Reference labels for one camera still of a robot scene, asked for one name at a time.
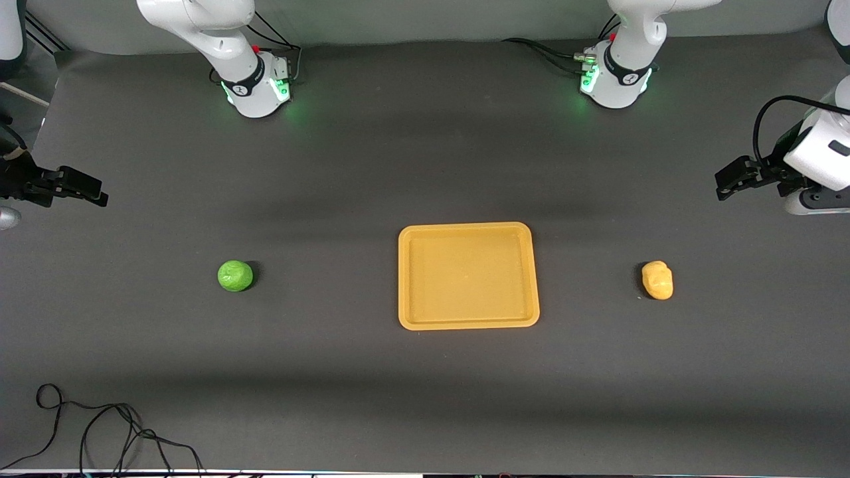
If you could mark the green apple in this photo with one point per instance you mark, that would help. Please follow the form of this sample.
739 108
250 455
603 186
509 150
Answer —
235 275

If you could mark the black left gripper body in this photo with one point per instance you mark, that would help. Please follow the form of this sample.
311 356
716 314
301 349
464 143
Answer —
774 168

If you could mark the yellow potato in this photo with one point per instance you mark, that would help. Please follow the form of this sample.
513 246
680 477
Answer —
657 280

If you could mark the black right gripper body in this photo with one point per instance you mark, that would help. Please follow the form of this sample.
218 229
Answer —
16 178

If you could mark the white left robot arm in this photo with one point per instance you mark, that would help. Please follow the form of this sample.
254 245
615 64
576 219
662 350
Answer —
617 93

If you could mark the dark grey table cover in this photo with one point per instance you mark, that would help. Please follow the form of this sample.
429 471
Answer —
425 166

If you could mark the white thin rod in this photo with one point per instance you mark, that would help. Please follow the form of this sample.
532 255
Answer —
26 95

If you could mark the orange plastic tray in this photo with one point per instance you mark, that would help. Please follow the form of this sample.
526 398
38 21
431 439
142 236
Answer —
468 275

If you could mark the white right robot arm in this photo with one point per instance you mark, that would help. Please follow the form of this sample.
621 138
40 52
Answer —
249 93

